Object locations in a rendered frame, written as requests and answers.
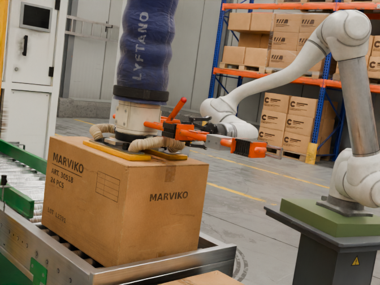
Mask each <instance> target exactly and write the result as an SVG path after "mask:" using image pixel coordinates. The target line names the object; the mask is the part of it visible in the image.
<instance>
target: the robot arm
mask: <svg viewBox="0 0 380 285"><path fill-rule="evenodd" d="M371 30H372V26H371V23H370V20H369V18H368V17H367V16H366V15H365V14H364V13H362V12H360V11H357V10H339V11H336V12H334V13H332V14H331V15H329V16H328V17H327V18H326V19H325V20H324V21H323V22H322V23H321V24H320V25H319V26H318V27H317V28H316V29H315V31H314V32H313V33H312V34H311V36H310V37H309V38H308V40H307V41H306V43H305V44H304V46H303V48H302V49H301V51H300V52H299V54H298V56H297V57H296V59H295V60H294V61H293V62H292V63H291V64H290V65H289V66H288V67H286V68H285V69H283V70H281V71H278V72H276V73H273V74H271V75H267V76H265V77H262V78H259V79H257V80H253V81H251V82H248V83H246V84H243V85H241V86H239V87H237V88H236V89H234V90H233V91H232V92H230V93H229V94H228V95H226V96H224V97H219V98H216V99H215V98H208V99H206V100H205V101H204V102H203V103H202V104H201V106H200V114H201V116H202V117H189V121H186V122H185V121H182V123H181V124H193V125H195V127H196V128H199V129H201V131H204V132H209V134H214V135H216V134H217V133H221V134H224V135H225V136H228V137H233V138H234V137H238V138H248V139H255V140H257V138H258V130H257V128H256V127H254V126H253V125H251V124H249V123H247V122H245V121H243V120H241V119H239V118H237V117H236V116H235V115H236V113H237V106H238V104H239V102H240V101H241V100H242V99H244V98H245V97H247V96H250V95H252V94H256V93H259V92H263V91H266V90H269V89H273V88H276V87H279V86H282V85H285V84H288V83H290V82H292V81H294V80H296V79H297V78H299V77H300V76H302V75H303V74H305V73H306V72H307V71H308V70H309V69H311V68H312V67H313V66H314V65H315V64H317V63H318V62H319V61H321V60H322V59H323V58H324V57H325V56H327V55H328V54H329V53H330V52H331V54H332V57H333V58H334V59H335V60H336V61H338V67H339V74H340V81H341V85H342V92H343V99H344V105H345V110H346V117H347V123H348V130H349V137H350V141H351V148H346V149H344V150H343V151H342V152H341V153H340V154H339V155H338V157H337V159H336V161H335V163H334V167H333V170H332V174H331V180H330V188H329V195H328V196H325V195H322V196H321V200H322V201H316V205H318V206H321V207H323V208H326V209H329V210H331V211H334V212H336V213H338V214H340V215H342V216H345V217H373V213H372V212H370V211H367V210H365V209H364V206H366V207H369V208H380V150H379V145H378V137H377V130H376V126H375V119H374V111H373V104H372V97H371V92H370V85H369V78H368V71H367V66H366V59H365V55H367V53H368V48H369V37H370V34H371ZM193 121H205V122H206V124H205V125H204V126H201V125H199V124H196V123H194V122H193ZM179 141H181V142H185V146H188V147H193V148H201V149H204V150H207V147H205V143H206V141H203V142H204V143H203V144H193V143H190V142H193V141H195V140H192V141H190V140H179Z"/></svg>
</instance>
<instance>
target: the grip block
mask: <svg viewBox="0 0 380 285"><path fill-rule="evenodd" d="M173 123H177V125H175V124H173ZM194 126H195V125H193V124H181V122H172V121H163V128H162V137H169V138H172V139H175V140H190V141H192V140H191V139H187V137H185V136H181V135H179V131H180V130H181V129H183V130H186V131H187V130H194Z"/></svg>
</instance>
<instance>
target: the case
mask: <svg viewBox="0 0 380 285"><path fill-rule="evenodd" d="M84 140H94V138H93V137H77V136H50V140H49V151H48V157H47V168H46V179H45V190H44V201H43V208H42V219H41V224H42V225H44V226H45V227H47V228H48V229H50V230H51V231H52V232H54V233H56V234H57V235H59V236H60V237H62V238H63V239H65V240H66V241H67V242H69V243H70V244H72V245H73V246H75V247H76V248H78V249H79V250H81V251H82V252H84V253H85V254H87V255H88V256H89V257H91V258H93V259H94V260H96V261H97V262H98V263H100V264H101V265H103V266H104V267H112V266H117V265H122V264H128V263H132V262H137V261H143V260H149V259H152V258H158V257H164V256H169V255H173V254H178V253H184V252H190V251H195V250H197V247H198V239H199V234H200V227H201V219H202V211H203V207H204V199H205V191H206V184H207V179H208V171H209V164H208V163H205V162H201V161H198V160H195V159H192V158H189V157H188V158H187V160H171V161H169V160H167V159H163V158H160V157H157V156H154V155H151V154H148V153H145V154H147V155H149V156H151V159H150V161H128V160H126V159H123V158H120V157H117V156H114V155H111V154H109V153H105V152H102V151H100V150H97V149H95V148H91V147H89V146H86V145H84V144H83V141H84ZM142 153H144V152H142Z"/></svg>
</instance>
